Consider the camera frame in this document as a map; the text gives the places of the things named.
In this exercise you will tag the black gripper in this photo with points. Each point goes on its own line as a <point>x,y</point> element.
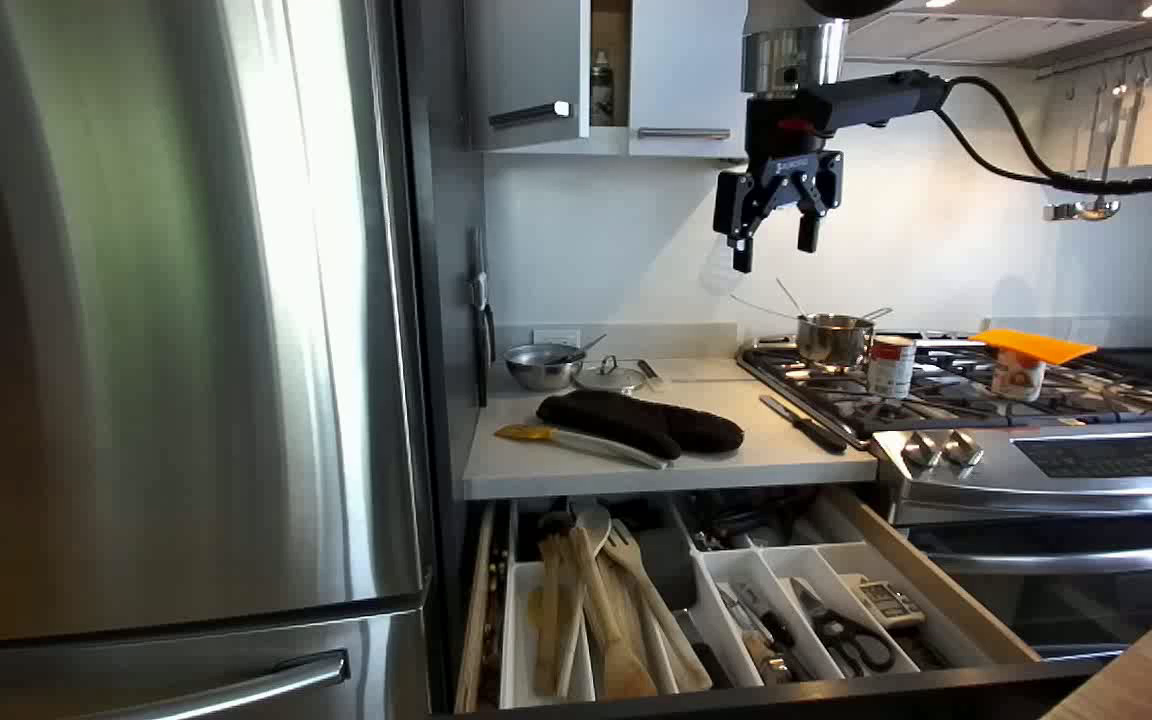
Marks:
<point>791,140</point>

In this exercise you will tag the black plastic spatula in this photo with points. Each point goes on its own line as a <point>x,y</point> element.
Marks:
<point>665,560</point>

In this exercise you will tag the open wooden drawer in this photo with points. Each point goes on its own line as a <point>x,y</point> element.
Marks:
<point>950,586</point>

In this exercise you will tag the flat pale wooden spatula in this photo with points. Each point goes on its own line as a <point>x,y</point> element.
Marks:
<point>555,624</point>

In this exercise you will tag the steel pot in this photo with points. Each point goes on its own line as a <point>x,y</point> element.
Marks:
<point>835,341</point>

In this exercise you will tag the white cabinet door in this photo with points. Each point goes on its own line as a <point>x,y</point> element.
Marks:
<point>683,67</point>

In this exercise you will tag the white red can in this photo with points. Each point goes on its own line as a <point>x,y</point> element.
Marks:
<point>889,371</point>

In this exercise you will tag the clear glass lid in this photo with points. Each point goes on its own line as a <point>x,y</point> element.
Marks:
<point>619,374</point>

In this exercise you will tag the black oven mitt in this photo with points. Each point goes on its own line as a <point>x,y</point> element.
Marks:
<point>643,423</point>

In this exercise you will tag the small steel bowl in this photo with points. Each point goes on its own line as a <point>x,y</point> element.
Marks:
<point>541,364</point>

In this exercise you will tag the orange silicone mat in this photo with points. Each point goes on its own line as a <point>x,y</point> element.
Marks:
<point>1038,346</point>

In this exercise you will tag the dark grey cabinet door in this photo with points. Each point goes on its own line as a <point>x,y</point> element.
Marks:
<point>520,54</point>

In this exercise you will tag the hanging steel ladle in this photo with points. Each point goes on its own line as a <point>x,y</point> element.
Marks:
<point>1098,207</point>

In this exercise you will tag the white cutlery organizer tray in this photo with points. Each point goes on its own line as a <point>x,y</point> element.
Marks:
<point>737,572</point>

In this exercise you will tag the stainless gas stove range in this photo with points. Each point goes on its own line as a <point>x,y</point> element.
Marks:
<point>1083,462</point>

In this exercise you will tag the small grey kitchen gadget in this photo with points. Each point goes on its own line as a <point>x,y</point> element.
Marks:
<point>887,601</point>

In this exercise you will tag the black scissors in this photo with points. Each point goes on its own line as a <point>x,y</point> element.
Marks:
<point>857,641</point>

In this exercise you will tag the wide pale wooden turner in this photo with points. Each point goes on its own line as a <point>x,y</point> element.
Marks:
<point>619,654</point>

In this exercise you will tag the stainless steel refrigerator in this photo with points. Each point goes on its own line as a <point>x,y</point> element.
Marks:
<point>138,335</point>

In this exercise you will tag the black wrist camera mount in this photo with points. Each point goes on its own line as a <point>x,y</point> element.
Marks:
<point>880,100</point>

